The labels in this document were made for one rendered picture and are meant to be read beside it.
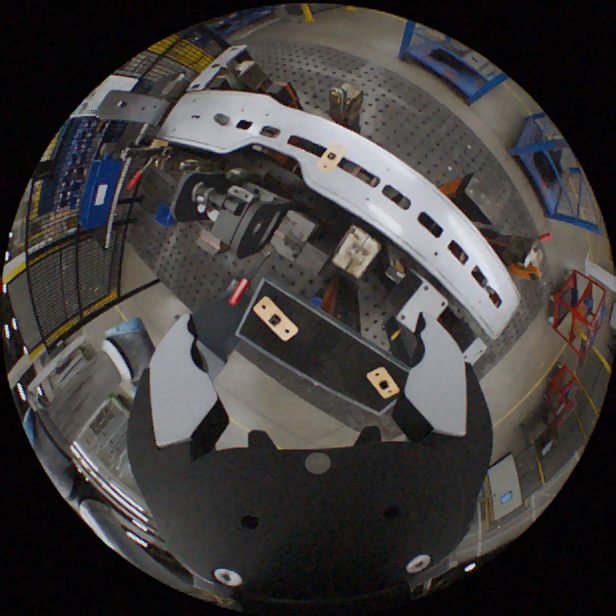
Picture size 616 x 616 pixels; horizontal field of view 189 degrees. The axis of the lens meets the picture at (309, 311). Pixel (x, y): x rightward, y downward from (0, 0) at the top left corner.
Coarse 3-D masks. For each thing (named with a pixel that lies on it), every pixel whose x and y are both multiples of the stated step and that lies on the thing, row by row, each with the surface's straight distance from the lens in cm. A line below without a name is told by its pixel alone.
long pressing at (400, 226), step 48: (192, 96) 88; (240, 96) 71; (192, 144) 71; (240, 144) 60; (288, 144) 55; (336, 192) 49; (432, 192) 54; (432, 240) 53; (480, 240) 60; (480, 288) 63
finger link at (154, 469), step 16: (144, 384) 9; (144, 400) 8; (144, 416) 8; (128, 432) 8; (144, 432) 8; (128, 448) 8; (144, 448) 7; (160, 448) 7; (176, 448) 7; (192, 448) 7; (144, 464) 7; (160, 464) 7; (176, 464) 7; (144, 480) 7; (160, 480) 7; (144, 496) 7; (160, 496) 7; (160, 512) 7; (160, 528) 7
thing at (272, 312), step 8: (264, 304) 38; (272, 304) 37; (256, 312) 39; (264, 312) 38; (272, 312) 38; (280, 312) 37; (264, 320) 39; (272, 320) 38; (280, 320) 38; (288, 320) 38; (272, 328) 39; (280, 328) 39; (288, 328) 38; (296, 328) 38; (280, 336) 40; (288, 336) 39
